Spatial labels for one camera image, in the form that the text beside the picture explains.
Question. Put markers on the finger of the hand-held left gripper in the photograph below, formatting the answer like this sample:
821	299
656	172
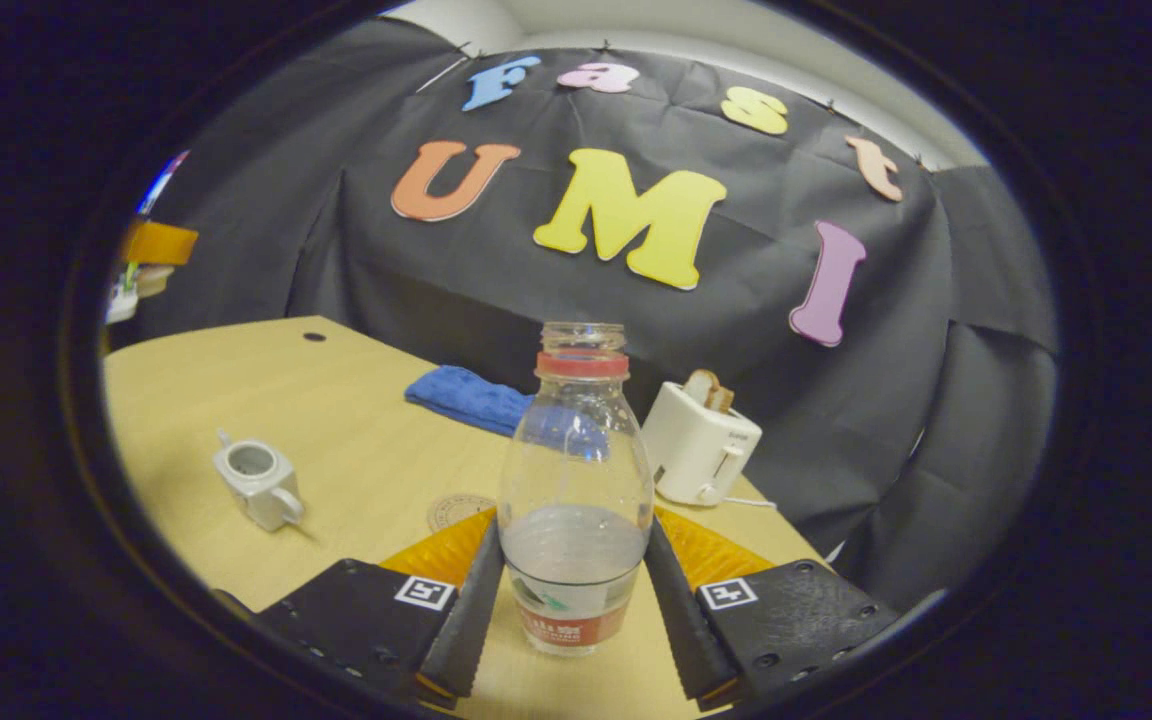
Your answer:
161	243
156	280

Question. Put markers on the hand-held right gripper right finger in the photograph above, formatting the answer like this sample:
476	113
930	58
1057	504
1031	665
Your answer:
676	630

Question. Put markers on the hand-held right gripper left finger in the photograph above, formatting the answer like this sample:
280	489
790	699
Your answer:
466	640

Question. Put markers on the clear plastic water bottle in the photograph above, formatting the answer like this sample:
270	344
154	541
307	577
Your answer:
576	470

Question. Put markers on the white ceramic teacup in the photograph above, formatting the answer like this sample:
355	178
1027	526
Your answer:
261	490

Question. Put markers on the white toaster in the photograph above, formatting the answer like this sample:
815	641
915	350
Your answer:
696	450

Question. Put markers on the blue folded towel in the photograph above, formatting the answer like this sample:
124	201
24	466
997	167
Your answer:
466	398

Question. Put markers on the toast slice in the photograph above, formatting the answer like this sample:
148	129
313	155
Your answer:
708	390

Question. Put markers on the wall poster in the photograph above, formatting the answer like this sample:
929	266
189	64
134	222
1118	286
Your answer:
161	183

